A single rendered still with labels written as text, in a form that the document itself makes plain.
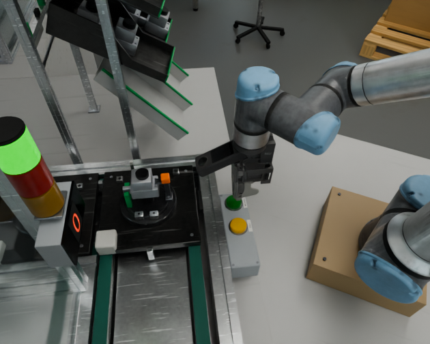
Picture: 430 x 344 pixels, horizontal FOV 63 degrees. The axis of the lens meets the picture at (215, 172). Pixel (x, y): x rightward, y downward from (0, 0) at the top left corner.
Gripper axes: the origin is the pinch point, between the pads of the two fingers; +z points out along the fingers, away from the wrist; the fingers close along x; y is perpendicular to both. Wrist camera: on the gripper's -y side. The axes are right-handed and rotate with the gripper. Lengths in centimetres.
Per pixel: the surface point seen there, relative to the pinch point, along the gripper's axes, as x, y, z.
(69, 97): 62, -52, 13
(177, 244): -10.4, -15.1, 2.5
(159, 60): 29.4, -15.9, -20.9
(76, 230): -18.6, -30.7, -20.5
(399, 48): 195, 177, 84
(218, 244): -10.9, -5.4, 3.9
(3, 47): 87, -79, 6
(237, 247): -12.4, -1.2, 3.4
